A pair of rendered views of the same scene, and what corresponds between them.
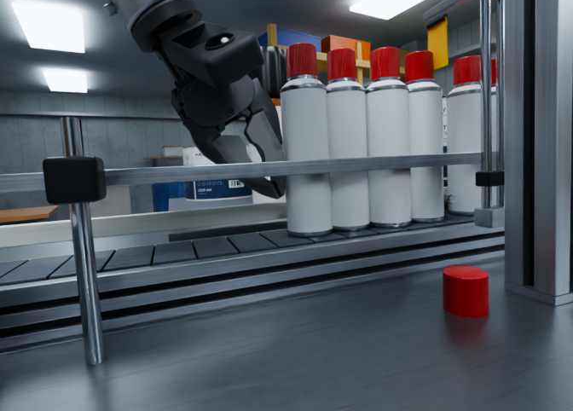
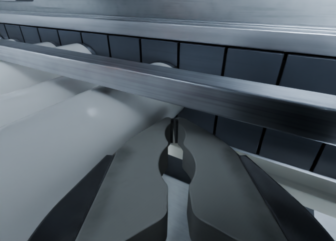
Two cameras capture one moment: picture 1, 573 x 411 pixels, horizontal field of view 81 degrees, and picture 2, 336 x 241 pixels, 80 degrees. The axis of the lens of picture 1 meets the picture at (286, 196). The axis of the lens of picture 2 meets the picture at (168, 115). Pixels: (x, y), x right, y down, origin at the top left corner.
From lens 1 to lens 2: 0.29 m
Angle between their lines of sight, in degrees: 48
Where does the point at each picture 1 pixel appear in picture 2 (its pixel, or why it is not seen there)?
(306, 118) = (17, 140)
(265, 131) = (121, 187)
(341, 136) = (12, 113)
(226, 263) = (321, 31)
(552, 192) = not seen: outside the picture
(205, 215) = (287, 178)
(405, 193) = not seen: hidden behind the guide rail
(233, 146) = (223, 200)
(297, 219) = not seen: hidden behind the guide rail
